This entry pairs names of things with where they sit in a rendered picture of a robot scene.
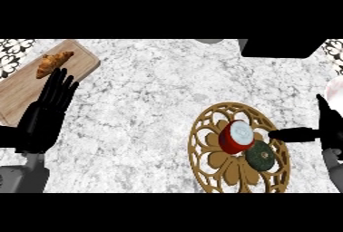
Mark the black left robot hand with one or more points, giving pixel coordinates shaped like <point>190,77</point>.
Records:
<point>42,117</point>

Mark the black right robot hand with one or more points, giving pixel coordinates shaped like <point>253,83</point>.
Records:
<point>332,127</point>

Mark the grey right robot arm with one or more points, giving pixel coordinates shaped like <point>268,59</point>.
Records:
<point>335,170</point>

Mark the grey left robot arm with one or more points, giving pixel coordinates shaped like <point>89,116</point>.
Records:
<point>24,173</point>

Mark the white bowl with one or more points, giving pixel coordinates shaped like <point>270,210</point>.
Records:
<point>336,92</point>

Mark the golden openwork round placemat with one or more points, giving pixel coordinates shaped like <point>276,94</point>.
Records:
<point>239,149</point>

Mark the pale wooden cutting board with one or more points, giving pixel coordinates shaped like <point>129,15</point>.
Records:
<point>32,87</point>

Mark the golden brown croissant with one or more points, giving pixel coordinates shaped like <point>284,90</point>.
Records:
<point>51,63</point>

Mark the dark green round squash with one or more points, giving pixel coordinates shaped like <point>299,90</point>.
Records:
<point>261,155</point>

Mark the black appliance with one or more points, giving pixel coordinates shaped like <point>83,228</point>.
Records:
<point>279,48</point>

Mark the grey rounded object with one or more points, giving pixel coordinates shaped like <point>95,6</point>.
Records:
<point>211,41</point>

